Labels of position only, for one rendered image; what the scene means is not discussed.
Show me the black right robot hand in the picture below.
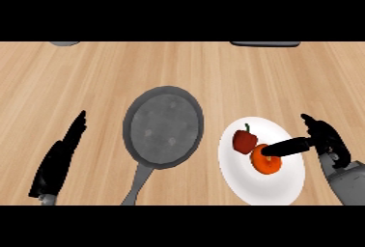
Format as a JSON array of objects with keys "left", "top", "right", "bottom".
[{"left": 261, "top": 113, "right": 351, "bottom": 170}]

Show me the grey round object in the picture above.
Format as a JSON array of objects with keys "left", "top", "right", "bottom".
[{"left": 48, "top": 41, "right": 81, "bottom": 47}]

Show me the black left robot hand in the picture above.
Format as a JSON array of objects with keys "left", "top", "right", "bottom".
[{"left": 26, "top": 110, "right": 88, "bottom": 199}]

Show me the orange squash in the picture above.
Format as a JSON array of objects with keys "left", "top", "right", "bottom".
[{"left": 249, "top": 143, "right": 283, "bottom": 176}]

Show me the red bell pepper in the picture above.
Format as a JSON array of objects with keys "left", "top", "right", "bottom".
[{"left": 230, "top": 123, "right": 259, "bottom": 155}]

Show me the grey frying pan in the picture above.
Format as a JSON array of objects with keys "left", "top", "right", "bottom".
[{"left": 117, "top": 85, "right": 206, "bottom": 206}]

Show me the white plate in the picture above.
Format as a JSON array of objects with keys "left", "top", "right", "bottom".
[{"left": 217, "top": 116, "right": 305, "bottom": 206}]

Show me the dark grey flat object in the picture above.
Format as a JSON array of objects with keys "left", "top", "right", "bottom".
[{"left": 228, "top": 41, "right": 302, "bottom": 48}]

